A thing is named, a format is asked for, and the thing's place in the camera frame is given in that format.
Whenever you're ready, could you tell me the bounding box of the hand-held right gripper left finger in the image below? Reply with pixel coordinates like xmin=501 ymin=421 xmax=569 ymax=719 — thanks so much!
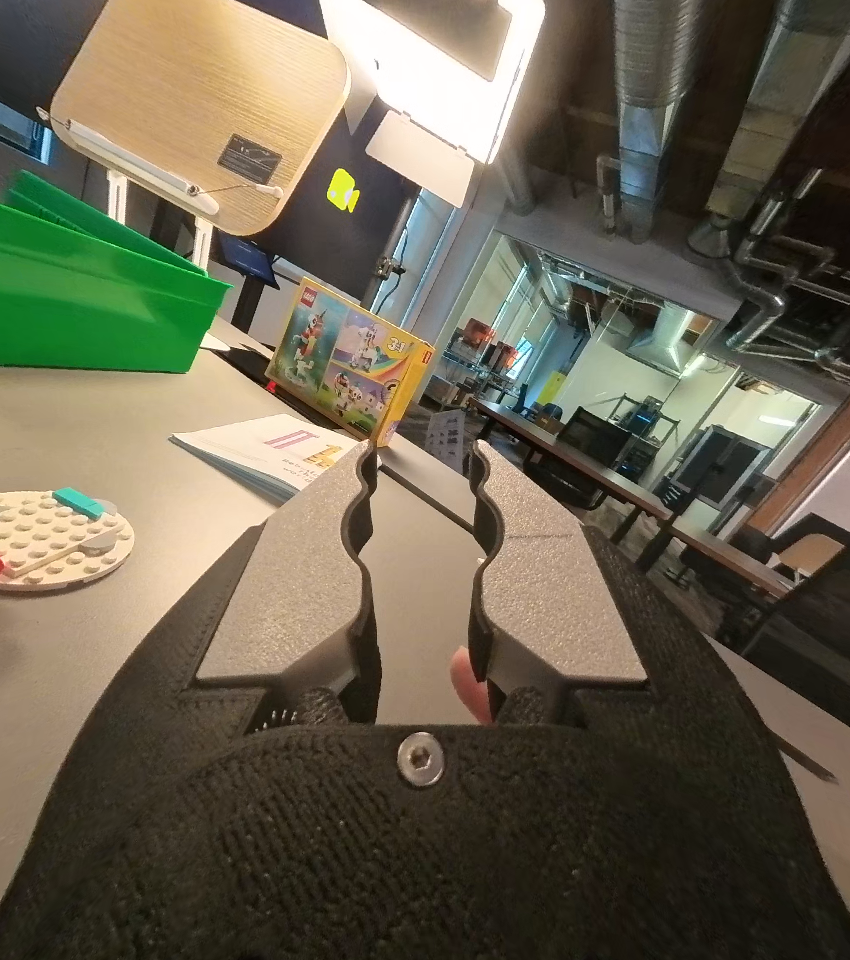
xmin=196 ymin=441 xmax=382 ymax=687

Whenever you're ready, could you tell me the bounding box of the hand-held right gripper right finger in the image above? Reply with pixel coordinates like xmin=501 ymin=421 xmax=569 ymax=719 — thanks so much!
xmin=467 ymin=441 xmax=651 ymax=691

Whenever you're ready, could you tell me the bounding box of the green plastic bin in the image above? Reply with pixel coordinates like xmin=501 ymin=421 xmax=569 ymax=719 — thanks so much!
xmin=0 ymin=170 xmax=234 ymax=374

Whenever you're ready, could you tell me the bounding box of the yellow lego box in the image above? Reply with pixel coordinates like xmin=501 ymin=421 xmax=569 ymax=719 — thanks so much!
xmin=265 ymin=276 xmax=437 ymax=447

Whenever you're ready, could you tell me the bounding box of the round white lego plate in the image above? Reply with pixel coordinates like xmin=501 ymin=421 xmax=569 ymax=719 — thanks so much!
xmin=0 ymin=487 xmax=135 ymax=594

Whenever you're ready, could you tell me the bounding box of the person's right hand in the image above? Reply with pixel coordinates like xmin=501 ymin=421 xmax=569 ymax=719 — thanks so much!
xmin=451 ymin=646 xmax=491 ymax=726

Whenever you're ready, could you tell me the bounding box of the wooden table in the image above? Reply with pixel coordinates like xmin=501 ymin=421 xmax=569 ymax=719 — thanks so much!
xmin=467 ymin=396 xmax=673 ymax=541

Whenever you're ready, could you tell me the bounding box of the white instruction booklet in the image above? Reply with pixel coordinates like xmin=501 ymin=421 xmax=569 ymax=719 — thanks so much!
xmin=170 ymin=412 xmax=362 ymax=502

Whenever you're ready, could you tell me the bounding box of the white sign board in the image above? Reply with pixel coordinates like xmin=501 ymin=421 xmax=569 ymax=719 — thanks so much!
xmin=425 ymin=408 xmax=468 ymax=474

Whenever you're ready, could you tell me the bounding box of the black rack cabinet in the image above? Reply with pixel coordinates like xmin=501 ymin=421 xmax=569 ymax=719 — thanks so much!
xmin=653 ymin=423 xmax=771 ymax=519

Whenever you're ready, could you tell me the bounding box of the black mesh office chair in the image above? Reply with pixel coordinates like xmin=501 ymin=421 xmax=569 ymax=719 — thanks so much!
xmin=717 ymin=513 xmax=850 ymax=751

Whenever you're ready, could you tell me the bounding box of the small dark monitor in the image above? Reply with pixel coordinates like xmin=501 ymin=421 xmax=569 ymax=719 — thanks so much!
xmin=215 ymin=236 xmax=279 ymax=286

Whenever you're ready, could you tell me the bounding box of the dark display screen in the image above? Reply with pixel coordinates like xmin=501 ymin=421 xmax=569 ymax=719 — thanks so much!
xmin=0 ymin=0 xmax=426 ymax=301

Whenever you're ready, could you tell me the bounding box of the black light stand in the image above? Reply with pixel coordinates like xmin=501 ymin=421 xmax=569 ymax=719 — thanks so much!
xmin=365 ymin=187 xmax=426 ymax=316

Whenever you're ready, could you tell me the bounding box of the studio light panel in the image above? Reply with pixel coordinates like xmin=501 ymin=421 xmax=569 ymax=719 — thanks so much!
xmin=317 ymin=0 xmax=547 ymax=210

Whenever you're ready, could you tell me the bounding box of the metal ventilation duct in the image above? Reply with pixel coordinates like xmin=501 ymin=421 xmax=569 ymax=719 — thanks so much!
xmin=612 ymin=0 xmax=703 ymax=241

